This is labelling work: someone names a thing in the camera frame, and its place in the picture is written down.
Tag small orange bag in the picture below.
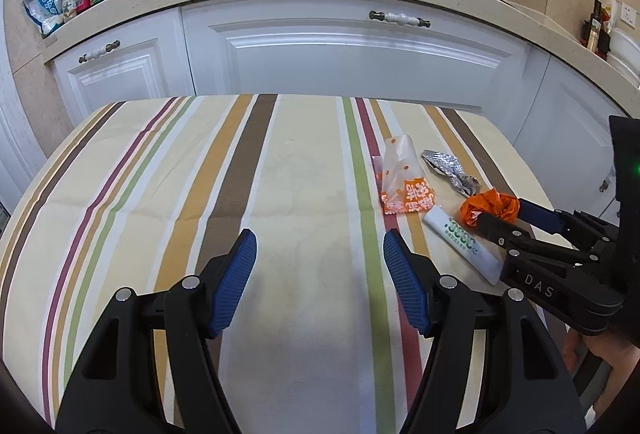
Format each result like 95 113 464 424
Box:
459 188 520 228

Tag silver foil wrapper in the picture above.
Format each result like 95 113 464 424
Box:
421 150 480 198

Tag orange white snack wrapper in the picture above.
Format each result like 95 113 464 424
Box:
372 135 435 215

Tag person right hand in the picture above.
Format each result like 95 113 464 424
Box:
562 330 640 415

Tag white corner cabinet door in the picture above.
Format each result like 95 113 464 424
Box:
514 58 622 216

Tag red snack packages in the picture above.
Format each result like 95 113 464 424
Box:
579 0 617 59

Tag white stacked bowls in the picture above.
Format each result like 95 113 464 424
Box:
606 27 640 87

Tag dark oil bottle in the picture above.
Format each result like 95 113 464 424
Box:
586 0 602 53

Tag striped tablecloth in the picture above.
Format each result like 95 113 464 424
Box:
0 92 576 434

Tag white drawer cabinet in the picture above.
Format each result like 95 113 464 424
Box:
181 0 530 109

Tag white left cabinet door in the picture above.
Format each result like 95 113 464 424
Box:
51 8 195 125

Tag blue snack bag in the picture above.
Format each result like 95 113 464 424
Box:
22 0 64 38

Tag white wall socket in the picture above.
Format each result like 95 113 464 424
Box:
620 2 637 28

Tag drawer porcelain handle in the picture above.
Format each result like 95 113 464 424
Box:
368 10 431 28

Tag left door porcelain handle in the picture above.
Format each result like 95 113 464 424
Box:
78 39 120 64

